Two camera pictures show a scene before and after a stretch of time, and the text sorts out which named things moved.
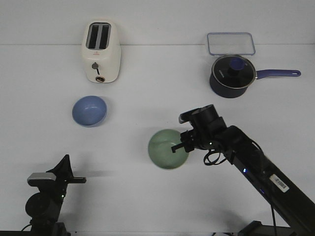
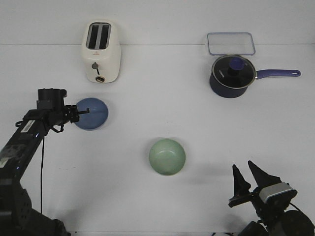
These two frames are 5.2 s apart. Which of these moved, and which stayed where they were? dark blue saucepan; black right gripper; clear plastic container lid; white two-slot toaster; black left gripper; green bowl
Moved: black right gripper; black left gripper; green bowl
Stayed: clear plastic container lid; dark blue saucepan; white two-slot toaster
